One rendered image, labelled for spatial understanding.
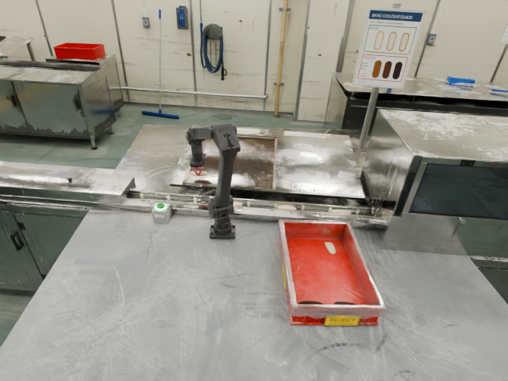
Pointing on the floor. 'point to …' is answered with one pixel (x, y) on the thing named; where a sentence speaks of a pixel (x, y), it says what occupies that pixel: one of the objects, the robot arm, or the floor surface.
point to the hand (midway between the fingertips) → (199, 171)
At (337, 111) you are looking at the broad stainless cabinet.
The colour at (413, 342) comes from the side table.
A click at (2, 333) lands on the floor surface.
